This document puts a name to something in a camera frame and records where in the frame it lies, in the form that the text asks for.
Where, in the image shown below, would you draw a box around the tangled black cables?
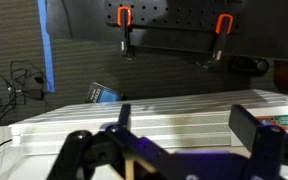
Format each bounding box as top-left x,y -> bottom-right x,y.
0,59 -> 52,124

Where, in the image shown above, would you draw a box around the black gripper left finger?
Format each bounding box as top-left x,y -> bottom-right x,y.
47,103 -> 172,180

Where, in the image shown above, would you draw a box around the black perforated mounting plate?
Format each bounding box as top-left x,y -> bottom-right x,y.
104,0 -> 247,33

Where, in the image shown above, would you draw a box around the black caster wheel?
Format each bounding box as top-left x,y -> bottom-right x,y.
232,56 -> 270,76

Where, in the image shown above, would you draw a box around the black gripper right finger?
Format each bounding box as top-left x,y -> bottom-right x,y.
228,104 -> 288,180

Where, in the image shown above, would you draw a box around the blue tape strip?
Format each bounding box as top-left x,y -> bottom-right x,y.
37,0 -> 56,93

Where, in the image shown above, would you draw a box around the black pegboard panel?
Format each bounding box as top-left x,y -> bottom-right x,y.
128,0 -> 288,62

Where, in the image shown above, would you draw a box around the orange black clamp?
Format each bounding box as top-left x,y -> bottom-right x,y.
197,13 -> 234,69
117,5 -> 135,61

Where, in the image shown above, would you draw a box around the black power adapter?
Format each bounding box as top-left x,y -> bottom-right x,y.
25,87 -> 46,100

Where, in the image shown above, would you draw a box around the blue cover book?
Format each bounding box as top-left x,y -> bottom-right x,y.
85,81 -> 124,104

